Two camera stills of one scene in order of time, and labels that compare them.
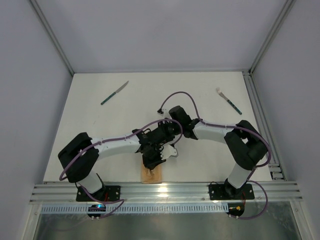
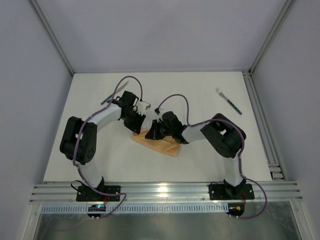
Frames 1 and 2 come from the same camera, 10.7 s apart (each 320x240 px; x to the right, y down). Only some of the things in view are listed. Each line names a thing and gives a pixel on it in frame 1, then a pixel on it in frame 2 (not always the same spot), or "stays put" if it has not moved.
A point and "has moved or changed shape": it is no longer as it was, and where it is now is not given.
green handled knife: (109, 97) stays put
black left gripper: (152, 162) → (136, 122)
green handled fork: (222, 95) stays put
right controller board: (236, 209) stays put
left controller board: (96, 208) stays put
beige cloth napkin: (150, 176) has moved or changed shape
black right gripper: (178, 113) → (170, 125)
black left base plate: (106, 193) stays put
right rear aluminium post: (280, 20) stays put
